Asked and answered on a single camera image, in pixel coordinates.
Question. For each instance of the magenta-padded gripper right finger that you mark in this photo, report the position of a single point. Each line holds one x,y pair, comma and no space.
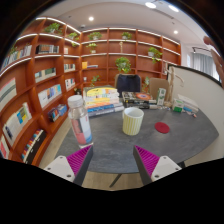
164,166

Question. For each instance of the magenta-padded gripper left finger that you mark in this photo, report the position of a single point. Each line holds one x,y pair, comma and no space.
60,166

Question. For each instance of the clear plastic bottle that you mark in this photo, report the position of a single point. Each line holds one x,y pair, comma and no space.
80,123

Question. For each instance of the flat round red coaster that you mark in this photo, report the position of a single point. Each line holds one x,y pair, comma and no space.
162,127

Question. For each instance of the yellow striped mug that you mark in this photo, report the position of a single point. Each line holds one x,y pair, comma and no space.
132,122

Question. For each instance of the squat green and white box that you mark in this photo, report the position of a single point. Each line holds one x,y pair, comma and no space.
177,105

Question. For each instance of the stack of white boxes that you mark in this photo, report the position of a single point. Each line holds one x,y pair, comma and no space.
190,104

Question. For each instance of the tall green and white carton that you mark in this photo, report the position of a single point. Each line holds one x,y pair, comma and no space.
161,97

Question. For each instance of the stack of dark books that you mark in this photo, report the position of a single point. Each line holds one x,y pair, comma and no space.
138,99

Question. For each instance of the stack of colourful books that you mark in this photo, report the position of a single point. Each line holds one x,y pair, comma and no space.
100,100

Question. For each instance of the orange wooden shelf unit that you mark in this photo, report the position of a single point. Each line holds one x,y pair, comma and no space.
50,83

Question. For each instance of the chair with dark cover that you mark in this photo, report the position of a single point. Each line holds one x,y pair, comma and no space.
128,83

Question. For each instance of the grey curtain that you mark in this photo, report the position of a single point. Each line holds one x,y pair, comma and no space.
204,64

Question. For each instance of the person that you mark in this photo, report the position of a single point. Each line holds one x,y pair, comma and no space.
218,61

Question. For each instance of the round ceiling lights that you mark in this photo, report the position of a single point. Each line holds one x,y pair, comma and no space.
150,5

